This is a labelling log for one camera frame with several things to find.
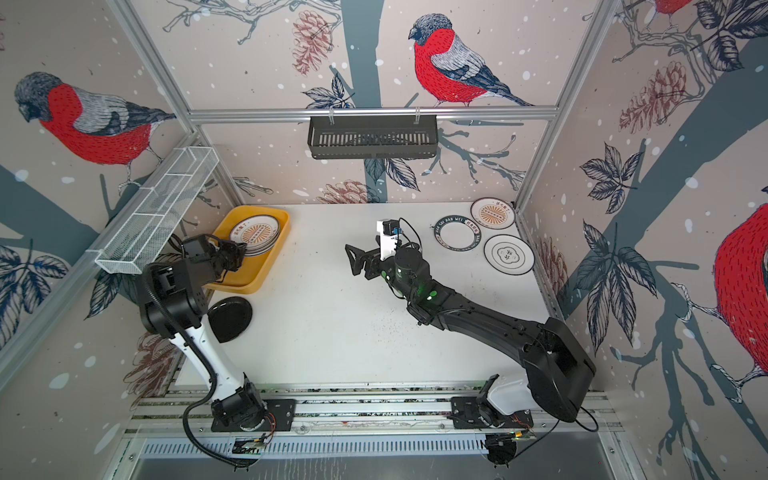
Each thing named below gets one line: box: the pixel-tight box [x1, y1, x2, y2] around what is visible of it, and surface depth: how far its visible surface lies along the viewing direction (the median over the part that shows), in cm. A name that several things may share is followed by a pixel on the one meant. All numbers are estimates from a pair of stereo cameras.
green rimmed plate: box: [433, 215, 482, 252], surface depth 116 cm
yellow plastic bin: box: [204, 205, 290, 295], surface depth 105 cm
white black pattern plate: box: [484, 234, 535, 276], surface depth 108 cm
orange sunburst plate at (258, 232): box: [229, 214, 280, 257], surface depth 109 cm
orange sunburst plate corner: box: [470, 197, 516, 230], surface depth 120 cm
